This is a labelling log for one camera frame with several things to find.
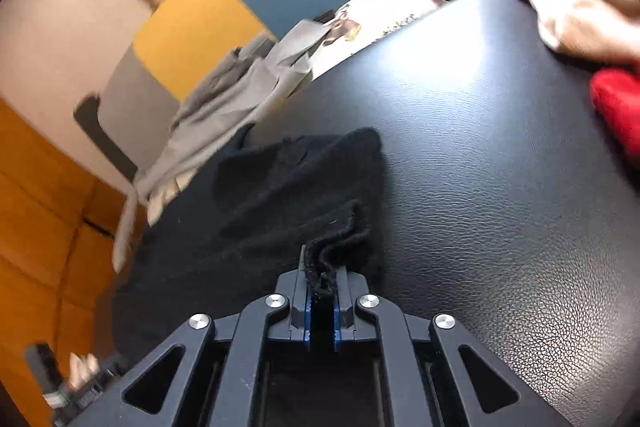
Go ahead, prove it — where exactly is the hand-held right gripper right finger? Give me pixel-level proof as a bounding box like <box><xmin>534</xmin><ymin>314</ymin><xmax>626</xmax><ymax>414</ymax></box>
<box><xmin>331</xmin><ymin>266</ymin><xmax>572</xmax><ymax>427</ymax></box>

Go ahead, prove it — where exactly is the pale patterned seat cover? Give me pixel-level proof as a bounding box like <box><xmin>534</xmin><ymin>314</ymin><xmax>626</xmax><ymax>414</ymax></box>
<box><xmin>146</xmin><ymin>177</ymin><xmax>187</xmax><ymax>227</ymax></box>

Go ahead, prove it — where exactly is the white printed sheet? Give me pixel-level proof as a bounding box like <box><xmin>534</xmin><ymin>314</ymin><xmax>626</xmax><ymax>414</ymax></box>
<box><xmin>310</xmin><ymin>0</ymin><xmax>441</xmax><ymax>80</ymax></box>

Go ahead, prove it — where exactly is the black garment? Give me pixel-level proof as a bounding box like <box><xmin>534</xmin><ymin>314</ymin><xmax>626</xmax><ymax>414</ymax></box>
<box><xmin>112</xmin><ymin>127</ymin><xmax>386</xmax><ymax>358</ymax></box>

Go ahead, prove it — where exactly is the red cloth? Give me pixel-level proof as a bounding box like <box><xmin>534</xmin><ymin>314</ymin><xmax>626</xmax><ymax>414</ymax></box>
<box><xmin>510</xmin><ymin>0</ymin><xmax>640</xmax><ymax>158</ymax></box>

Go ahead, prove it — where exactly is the beige cloth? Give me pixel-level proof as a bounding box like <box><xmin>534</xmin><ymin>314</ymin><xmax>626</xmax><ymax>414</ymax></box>
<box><xmin>527</xmin><ymin>0</ymin><xmax>640</xmax><ymax>68</ymax></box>

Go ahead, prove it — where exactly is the grey garment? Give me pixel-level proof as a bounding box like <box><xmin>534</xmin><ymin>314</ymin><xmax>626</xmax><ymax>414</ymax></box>
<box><xmin>112</xmin><ymin>19</ymin><xmax>333</xmax><ymax>273</ymax></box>

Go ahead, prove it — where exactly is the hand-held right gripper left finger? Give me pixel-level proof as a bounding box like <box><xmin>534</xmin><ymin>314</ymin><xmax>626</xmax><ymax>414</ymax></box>
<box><xmin>65</xmin><ymin>246</ymin><xmax>315</xmax><ymax>427</ymax></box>

